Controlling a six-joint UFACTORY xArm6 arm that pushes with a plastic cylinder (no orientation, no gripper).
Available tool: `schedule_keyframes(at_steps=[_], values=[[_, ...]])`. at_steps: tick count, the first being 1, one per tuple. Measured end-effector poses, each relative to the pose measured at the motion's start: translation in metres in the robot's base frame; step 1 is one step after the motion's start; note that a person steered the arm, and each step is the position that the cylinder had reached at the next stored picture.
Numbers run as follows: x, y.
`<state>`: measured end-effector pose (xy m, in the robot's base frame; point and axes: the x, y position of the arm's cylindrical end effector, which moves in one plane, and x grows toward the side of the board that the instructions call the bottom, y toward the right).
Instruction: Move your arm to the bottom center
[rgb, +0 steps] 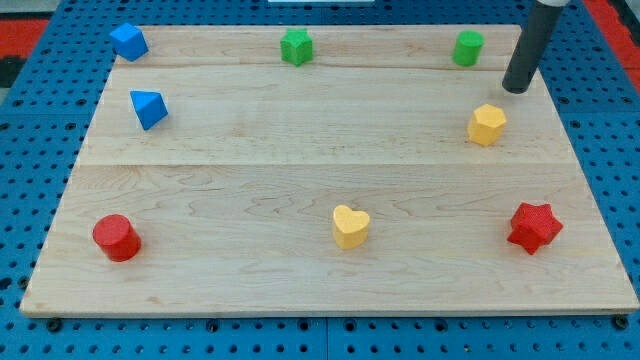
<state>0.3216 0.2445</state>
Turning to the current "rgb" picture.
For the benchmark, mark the yellow heart block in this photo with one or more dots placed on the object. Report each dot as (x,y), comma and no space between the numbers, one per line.
(350,227)

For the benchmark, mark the light wooden board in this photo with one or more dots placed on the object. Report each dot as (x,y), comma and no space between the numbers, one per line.
(233,192)

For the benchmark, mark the yellow hexagon block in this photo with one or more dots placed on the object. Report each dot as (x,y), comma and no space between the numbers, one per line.
(486,125)

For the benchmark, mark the blue triangular prism block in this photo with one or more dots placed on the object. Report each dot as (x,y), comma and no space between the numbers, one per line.
(149,107)

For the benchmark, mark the green cylinder block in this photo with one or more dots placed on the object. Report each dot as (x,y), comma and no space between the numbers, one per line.
(467,49)

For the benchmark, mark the red cylinder block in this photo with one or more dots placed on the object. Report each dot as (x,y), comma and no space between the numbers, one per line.
(116,237)

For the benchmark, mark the red star block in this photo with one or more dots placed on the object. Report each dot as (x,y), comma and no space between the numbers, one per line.
(533,226)

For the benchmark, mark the blue cube block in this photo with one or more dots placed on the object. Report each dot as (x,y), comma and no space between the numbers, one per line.
(128,42)

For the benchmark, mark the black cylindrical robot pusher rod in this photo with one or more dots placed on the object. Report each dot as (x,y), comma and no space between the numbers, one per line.
(532,42)

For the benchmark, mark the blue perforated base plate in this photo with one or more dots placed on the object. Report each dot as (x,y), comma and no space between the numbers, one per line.
(49,107)

